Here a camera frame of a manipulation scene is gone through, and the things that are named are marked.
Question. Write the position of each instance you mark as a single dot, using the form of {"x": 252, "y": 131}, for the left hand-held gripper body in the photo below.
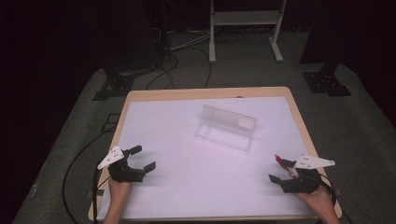
{"x": 123, "y": 171}

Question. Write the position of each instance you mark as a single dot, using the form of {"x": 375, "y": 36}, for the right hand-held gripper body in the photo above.
{"x": 303, "y": 183}

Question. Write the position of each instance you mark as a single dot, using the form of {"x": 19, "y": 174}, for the red and white pen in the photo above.
{"x": 285, "y": 166}

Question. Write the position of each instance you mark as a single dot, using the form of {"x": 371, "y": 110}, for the transparent plastic pencil case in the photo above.
{"x": 225, "y": 129}

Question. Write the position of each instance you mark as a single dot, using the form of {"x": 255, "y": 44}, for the person's left hand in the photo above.
{"x": 120, "y": 189}

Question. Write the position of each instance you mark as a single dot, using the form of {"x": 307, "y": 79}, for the person's right hand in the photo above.
{"x": 319, "y": 200}

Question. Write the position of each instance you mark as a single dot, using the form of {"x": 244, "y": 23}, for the white table mat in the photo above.
{"x": 193, "y": 180}

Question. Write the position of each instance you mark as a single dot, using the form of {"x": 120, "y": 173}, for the black stand base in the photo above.
{"x": 116, "y": 84}
{"x": 327, "y": 81}

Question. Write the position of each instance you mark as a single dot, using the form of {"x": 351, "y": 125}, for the white metal desk frame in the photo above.
{"x": 246, "y": 18}

